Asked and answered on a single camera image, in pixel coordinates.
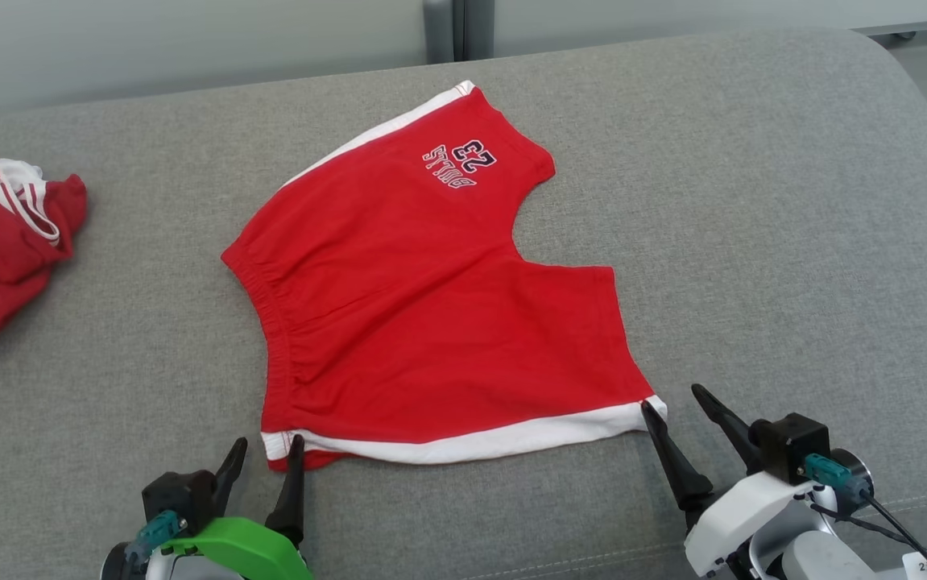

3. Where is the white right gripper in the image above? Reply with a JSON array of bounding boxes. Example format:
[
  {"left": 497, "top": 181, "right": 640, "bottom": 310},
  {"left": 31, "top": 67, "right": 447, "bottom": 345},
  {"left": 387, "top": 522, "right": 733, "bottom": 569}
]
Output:
[{"left": 640, "top": 383, "right": 839, "bottom": 580}]

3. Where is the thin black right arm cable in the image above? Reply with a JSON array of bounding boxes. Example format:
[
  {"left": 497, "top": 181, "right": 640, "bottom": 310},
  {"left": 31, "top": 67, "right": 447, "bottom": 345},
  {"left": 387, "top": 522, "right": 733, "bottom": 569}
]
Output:
[{"left": 808, "top": 483, "right": 927, "bottom": 573}]

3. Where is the teal camera connector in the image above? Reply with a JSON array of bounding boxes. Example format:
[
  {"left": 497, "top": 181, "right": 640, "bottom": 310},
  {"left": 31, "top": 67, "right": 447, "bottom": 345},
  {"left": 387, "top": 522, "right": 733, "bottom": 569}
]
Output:
[
  {"left": 126, "top": 510, "right": 190, "bottom": 565},
  {"left": 801, "top": 453, "right": 872, "bottom": 504}
]

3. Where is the teal left camera connector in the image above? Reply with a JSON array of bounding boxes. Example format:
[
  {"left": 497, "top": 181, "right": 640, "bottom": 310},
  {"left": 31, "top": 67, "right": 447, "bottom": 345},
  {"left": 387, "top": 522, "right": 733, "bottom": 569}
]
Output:
[{"left": 126, "top": 510, "right": 190, "bottom": 565}]

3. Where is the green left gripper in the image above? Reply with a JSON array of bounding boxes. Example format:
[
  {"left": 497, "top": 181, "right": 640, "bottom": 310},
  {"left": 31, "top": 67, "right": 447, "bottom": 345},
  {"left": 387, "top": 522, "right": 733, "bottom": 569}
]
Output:
[{"left": 145, "top": 434, "right": 313, "bottom": 580}]

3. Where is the grey double partition post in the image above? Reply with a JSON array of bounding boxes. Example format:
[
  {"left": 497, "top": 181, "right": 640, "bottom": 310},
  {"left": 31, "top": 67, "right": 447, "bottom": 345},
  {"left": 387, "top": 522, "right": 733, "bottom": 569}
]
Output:
[{"left": 423, "top": 0, "right": 496, "bottom": 64}]

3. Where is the red shorts white trim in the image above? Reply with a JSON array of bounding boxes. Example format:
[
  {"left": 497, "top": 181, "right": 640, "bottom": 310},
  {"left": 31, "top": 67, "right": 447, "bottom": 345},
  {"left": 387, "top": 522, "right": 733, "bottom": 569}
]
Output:
[{"left": 221, "top": 81, "right": 668, "bottom": 472}]

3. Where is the teal right camera connector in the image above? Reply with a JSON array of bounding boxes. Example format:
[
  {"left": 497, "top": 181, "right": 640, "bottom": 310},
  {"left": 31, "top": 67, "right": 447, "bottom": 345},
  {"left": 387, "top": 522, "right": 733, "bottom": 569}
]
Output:
[{"left": 801, "top": 453, "right": 872, "bottom": 504}]

